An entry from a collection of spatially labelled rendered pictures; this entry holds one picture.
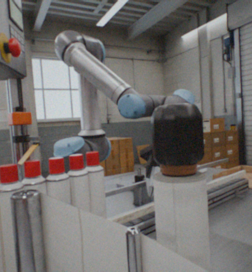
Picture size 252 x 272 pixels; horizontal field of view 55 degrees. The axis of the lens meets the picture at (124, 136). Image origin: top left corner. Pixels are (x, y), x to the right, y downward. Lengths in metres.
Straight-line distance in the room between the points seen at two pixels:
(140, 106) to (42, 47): 5.69
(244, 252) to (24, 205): 0.43
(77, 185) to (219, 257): 0.33
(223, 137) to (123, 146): 1.82
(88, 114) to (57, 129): 5.07
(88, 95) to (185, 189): 0.72
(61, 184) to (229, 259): 0.37
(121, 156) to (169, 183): 3.79
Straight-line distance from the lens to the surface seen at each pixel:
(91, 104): 1.01
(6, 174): 0.53
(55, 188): 0.56
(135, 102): 0.70
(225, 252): 0.58
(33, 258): 0.37
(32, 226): 0.36
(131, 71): 7.01
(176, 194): 0.37
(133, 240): 0.20
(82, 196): 0.59
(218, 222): 0.84
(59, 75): 6.33
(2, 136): 5.94
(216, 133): 4.54
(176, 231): 0.39
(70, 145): 0.90
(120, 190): 0.73
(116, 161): 4.12
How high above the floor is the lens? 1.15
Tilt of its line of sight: 3 degrees down
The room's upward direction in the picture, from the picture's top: 4 degrees counter-clockwise
